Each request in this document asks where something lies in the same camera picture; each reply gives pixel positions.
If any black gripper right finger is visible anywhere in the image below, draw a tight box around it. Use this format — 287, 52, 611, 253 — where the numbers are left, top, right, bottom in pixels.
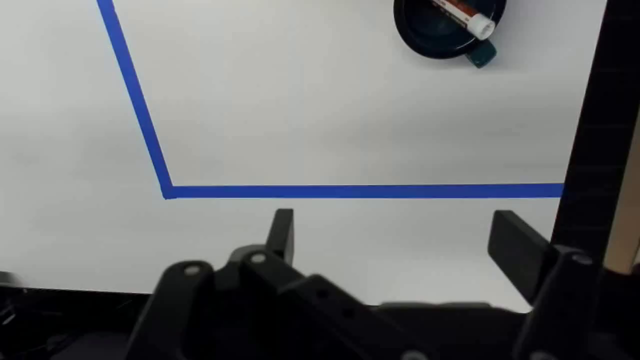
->
486, 209, 640, 360

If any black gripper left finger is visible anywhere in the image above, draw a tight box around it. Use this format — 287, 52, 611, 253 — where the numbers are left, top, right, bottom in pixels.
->
126, 209, 375, 360

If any orange and white marker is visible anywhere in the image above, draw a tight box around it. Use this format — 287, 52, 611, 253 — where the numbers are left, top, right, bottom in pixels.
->
433, 0, 496, 40

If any dark teal cup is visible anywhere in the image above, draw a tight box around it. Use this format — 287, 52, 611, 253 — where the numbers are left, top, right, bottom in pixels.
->
394, 0, 509, 68

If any blue tape line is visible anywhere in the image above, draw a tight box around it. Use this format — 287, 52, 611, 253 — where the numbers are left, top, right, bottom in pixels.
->
97, 0, 564, 201

